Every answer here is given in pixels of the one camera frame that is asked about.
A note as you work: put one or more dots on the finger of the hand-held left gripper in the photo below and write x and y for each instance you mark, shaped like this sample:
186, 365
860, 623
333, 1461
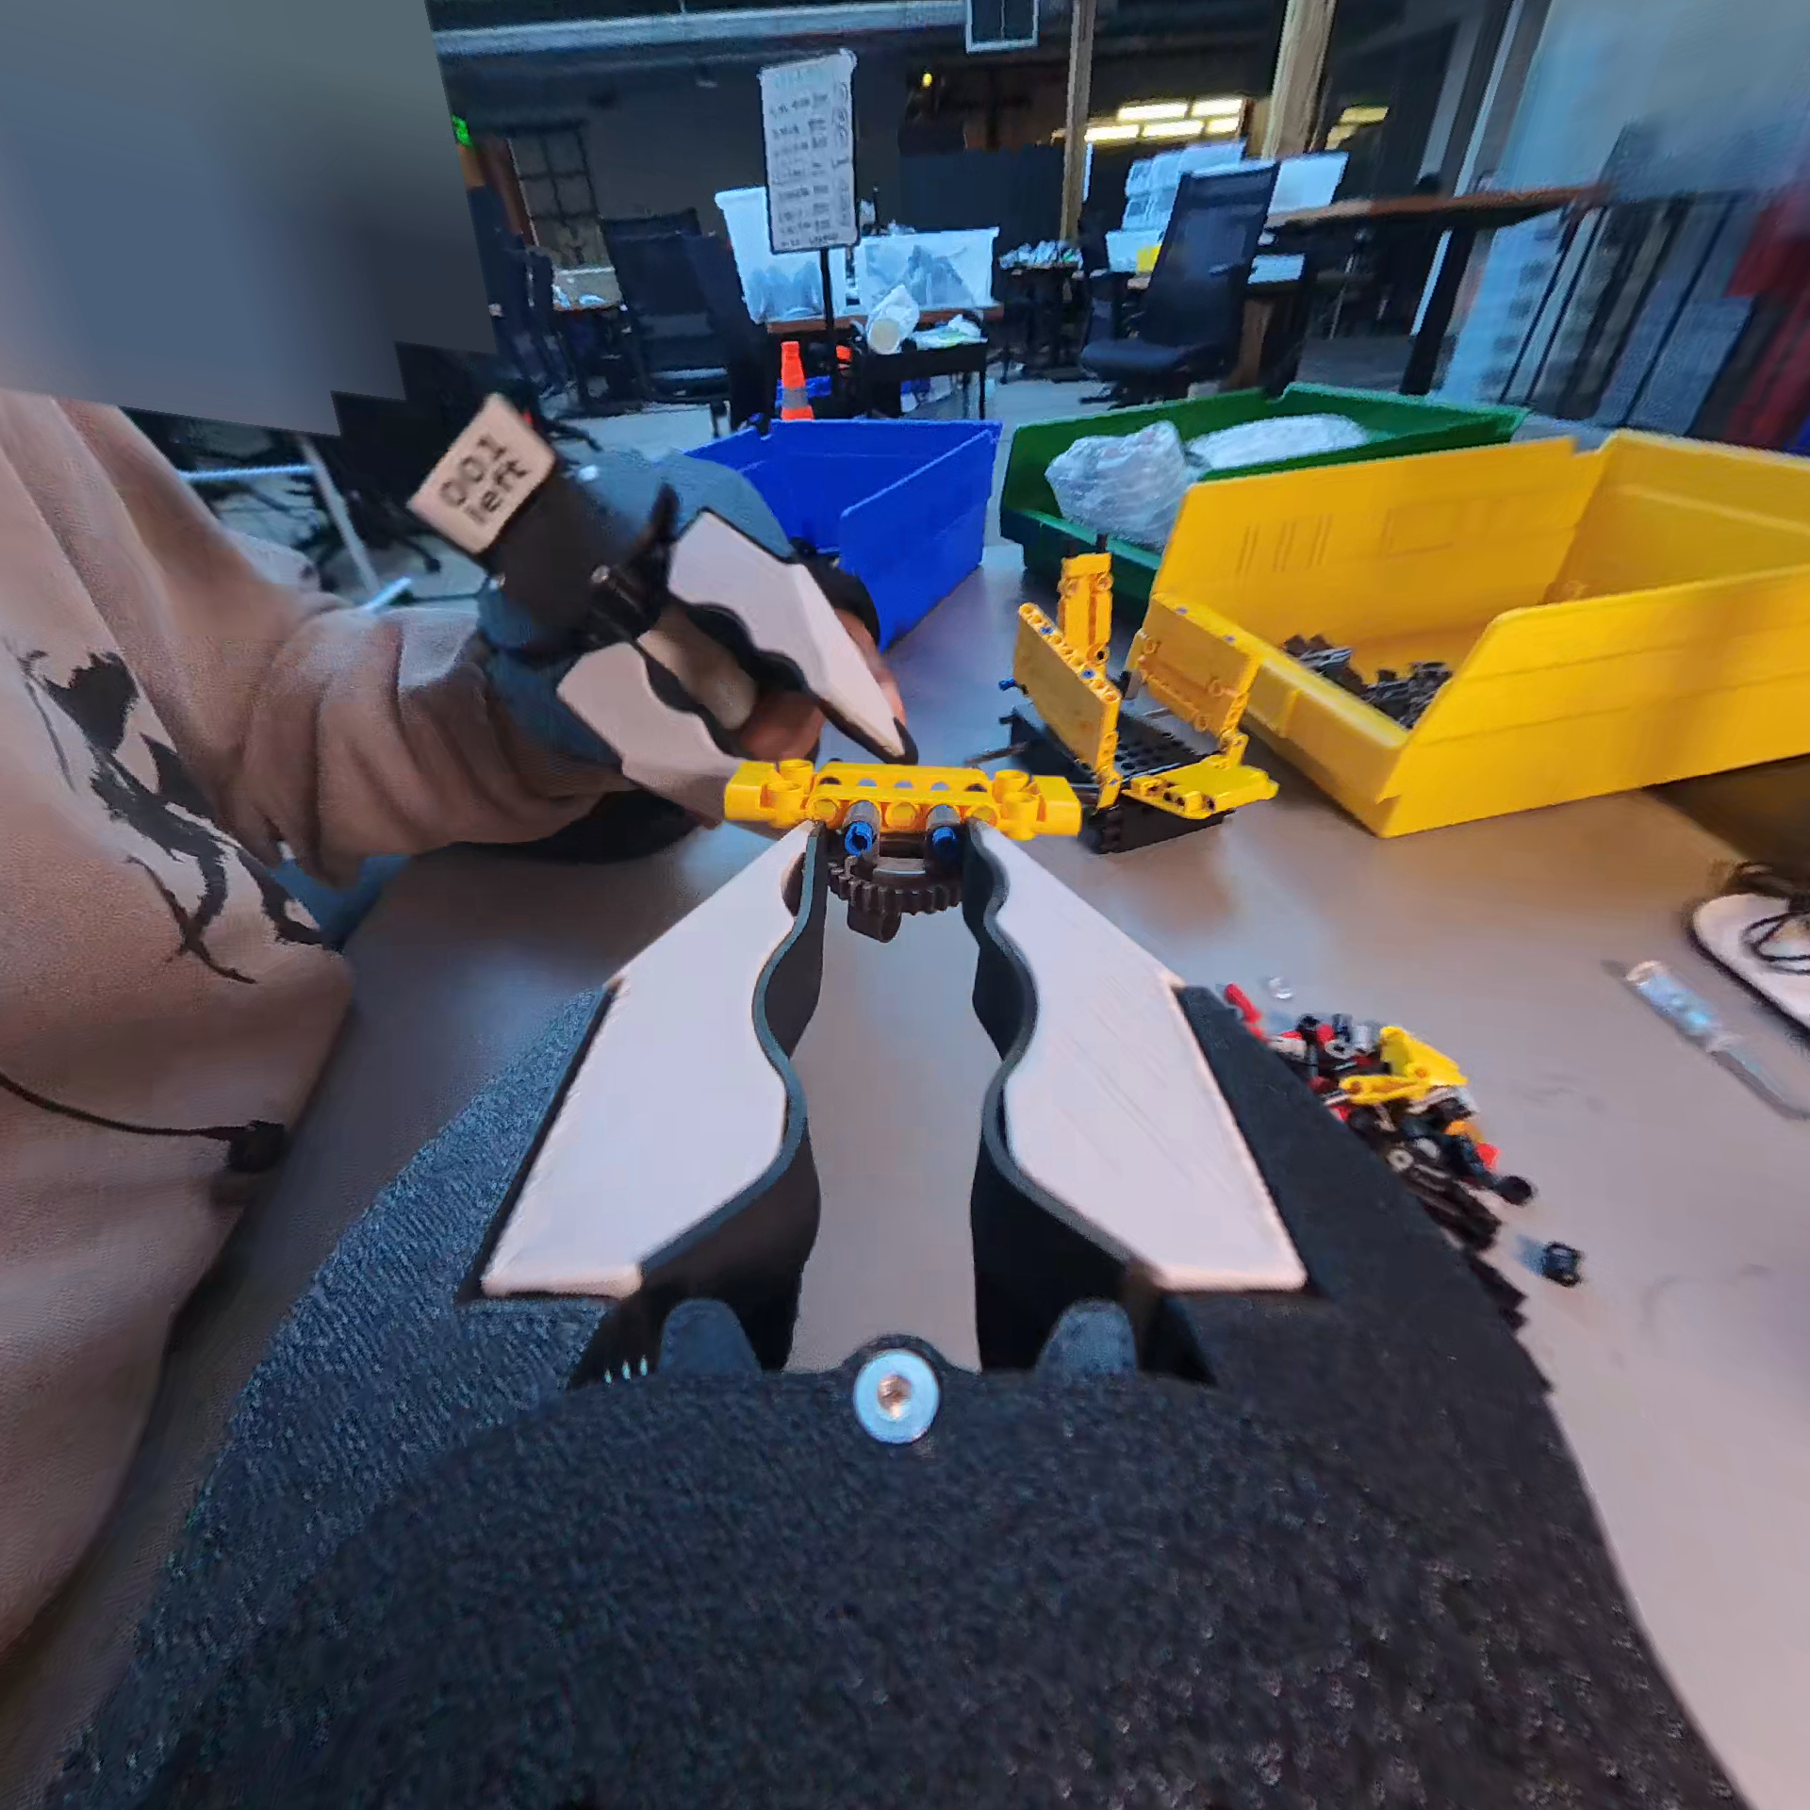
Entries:
636, 729
792, 609

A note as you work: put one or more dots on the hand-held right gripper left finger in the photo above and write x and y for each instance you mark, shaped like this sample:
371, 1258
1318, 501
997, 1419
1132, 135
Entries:
636, 1132

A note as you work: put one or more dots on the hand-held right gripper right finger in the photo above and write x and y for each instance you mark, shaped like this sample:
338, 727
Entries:
1146, 1132

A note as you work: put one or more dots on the yellow gear block assembly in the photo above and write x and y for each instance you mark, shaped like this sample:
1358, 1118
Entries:
905, 791

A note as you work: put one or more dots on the person's left forearm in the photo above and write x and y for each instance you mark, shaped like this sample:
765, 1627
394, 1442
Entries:
397, 736

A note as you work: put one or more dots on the grey desk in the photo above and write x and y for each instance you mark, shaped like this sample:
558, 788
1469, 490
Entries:
1414, 906

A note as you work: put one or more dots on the blue storage bin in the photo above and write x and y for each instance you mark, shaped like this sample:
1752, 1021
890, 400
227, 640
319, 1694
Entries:
918, 524

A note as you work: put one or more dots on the orange traffic cone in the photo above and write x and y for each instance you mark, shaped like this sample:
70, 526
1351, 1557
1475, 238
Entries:
795, 389

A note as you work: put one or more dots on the black office chair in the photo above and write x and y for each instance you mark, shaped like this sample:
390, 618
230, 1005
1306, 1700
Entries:
664, 310
537, 327
1189, 267

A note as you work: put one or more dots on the pile of small building pieces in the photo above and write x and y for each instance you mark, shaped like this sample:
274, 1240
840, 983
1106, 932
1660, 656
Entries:
1400, 1104

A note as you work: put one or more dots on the yellow black robot model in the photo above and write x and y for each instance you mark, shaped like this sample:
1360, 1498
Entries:
1077, 680

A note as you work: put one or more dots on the white paper cup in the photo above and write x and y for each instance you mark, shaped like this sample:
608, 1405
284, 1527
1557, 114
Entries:
890, 320

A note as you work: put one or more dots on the person's dark blue trousers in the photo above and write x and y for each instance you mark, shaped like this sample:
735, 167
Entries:
339, 899

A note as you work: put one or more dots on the crumpled clear plastic bag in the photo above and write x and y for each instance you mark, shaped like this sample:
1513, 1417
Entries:
1125, 487

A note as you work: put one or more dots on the clear plastic box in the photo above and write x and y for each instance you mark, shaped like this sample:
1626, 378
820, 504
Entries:
933, 267

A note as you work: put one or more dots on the black round connector piece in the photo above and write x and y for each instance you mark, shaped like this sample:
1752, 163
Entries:
1557, 1261

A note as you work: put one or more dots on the white sign board on stand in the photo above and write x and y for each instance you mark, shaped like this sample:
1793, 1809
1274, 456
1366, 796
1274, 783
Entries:
809, 155

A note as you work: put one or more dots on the pile of dark pieces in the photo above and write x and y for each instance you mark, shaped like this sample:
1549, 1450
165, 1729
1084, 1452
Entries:
1379, 685

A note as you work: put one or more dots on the bubble wrap bag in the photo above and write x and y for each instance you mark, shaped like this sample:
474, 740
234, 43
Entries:
1272, 442

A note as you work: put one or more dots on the person's beige hoodie torso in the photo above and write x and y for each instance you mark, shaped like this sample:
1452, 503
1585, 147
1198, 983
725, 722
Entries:
112, 1132

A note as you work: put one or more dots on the yellow storage bin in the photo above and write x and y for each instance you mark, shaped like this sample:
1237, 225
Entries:
1557, 707

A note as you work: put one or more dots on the white book stand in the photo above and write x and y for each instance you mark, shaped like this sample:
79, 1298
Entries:
1739, 946

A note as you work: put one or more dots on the green storage bin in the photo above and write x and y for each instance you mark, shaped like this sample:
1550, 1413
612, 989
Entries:
1414, 417

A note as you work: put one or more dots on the wooden table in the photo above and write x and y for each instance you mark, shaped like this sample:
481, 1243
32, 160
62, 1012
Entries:
1430, 210

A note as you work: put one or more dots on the wooden post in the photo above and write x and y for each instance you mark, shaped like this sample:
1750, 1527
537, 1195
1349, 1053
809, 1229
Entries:
1078, 112
1299, 78

